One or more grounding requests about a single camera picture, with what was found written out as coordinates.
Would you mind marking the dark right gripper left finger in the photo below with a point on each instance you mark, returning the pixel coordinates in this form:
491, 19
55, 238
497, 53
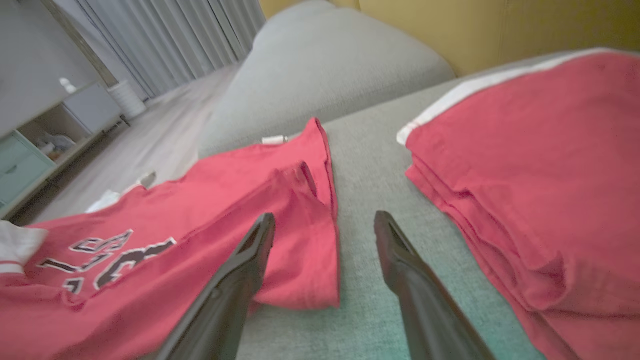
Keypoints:
230, 300

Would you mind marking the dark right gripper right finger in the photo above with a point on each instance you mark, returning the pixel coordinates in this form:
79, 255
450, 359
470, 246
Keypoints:
425, 310

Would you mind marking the red shirt with striped cuffs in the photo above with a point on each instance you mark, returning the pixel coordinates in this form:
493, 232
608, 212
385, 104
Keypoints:
210, 210

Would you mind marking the red shorts with white stripe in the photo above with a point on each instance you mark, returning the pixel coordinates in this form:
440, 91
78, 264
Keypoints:
540, 175

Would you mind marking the grey fabric sofa seat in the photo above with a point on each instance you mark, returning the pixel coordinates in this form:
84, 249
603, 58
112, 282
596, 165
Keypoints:
365, 190

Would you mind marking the white ribbed bin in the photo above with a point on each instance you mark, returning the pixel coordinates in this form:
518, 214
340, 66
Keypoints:
127, 100

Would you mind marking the grey fabric sofa cushion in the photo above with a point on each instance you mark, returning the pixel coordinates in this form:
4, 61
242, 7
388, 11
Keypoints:
320, 70

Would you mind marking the small white bottle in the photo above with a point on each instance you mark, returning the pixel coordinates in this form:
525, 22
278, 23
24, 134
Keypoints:
67, 86

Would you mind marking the grey pleated curtain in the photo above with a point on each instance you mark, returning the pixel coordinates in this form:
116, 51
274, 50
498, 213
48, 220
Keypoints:
185, 35

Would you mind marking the white and teal cabinet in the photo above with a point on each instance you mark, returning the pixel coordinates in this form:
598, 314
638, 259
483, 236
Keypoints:
30, 65

